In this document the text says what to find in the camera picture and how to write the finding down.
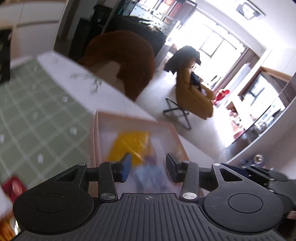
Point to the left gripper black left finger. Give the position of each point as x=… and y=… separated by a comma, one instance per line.
x=69, y=199

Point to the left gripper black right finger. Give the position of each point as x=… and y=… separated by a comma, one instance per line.
x=234, y=202

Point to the red spicy snack packet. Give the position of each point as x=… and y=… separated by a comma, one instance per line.
x=13, y=187

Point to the pink cardboard box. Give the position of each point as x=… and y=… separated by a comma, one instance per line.
x=152, y=176

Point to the yellow snack packet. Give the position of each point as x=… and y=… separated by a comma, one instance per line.
x=137, y=143

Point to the green checkered tablecloth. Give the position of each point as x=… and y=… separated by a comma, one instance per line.
x=44, y=130

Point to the mustard lounge chair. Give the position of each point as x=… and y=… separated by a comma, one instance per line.
x=191, y=96

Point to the brown round chair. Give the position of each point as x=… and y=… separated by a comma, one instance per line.
x=133, y=53

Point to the black jacket on chair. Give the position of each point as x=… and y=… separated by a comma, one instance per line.
x=186, y=54

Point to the white cabinet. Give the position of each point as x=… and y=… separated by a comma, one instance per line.
x=34, y=25

